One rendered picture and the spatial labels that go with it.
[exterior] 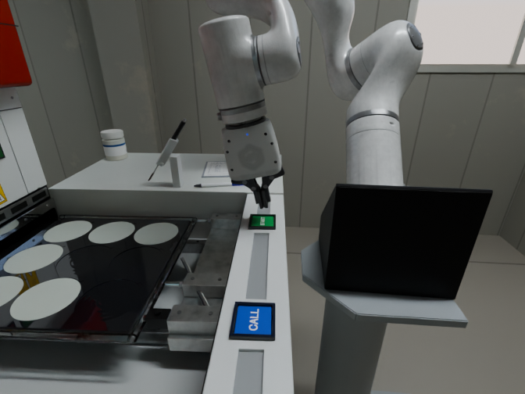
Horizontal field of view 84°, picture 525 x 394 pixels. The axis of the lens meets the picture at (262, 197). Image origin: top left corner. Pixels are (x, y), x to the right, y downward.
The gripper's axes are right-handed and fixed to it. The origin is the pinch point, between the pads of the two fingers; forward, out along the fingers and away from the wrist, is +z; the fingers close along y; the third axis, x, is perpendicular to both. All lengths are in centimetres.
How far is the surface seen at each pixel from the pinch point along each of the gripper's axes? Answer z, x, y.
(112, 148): -9, 39, -51
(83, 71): -46, 170, -131
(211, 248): 11.3, 1.3, -14.4
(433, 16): -29, 159, 106
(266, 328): 5.6, -27.6, 0.6
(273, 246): 6.2, -8.9, 1.1
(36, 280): 3.2, -13.0, -43.0
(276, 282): 6.3, -18.6, 1.7
